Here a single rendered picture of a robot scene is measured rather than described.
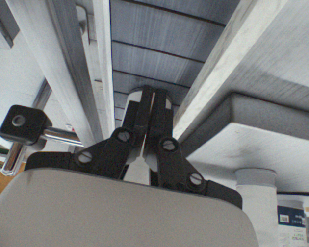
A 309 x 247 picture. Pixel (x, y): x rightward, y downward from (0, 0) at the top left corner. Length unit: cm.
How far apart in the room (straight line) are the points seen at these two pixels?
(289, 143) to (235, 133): 9
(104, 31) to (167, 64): 6
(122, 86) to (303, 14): 18
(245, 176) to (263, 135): 18
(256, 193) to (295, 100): 22
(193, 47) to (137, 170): 11
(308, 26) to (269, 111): 13
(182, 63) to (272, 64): 12
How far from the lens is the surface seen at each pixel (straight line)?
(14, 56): 36
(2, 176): 519
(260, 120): 30
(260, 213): 46
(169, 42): 16
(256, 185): 47
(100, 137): 16
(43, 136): 18
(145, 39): 17
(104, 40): 18
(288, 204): 86
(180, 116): 19
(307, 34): 24
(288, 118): 33
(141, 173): 18
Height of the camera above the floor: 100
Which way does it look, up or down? 25 degrees down
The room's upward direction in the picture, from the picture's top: 170 degrees counter-clockwise
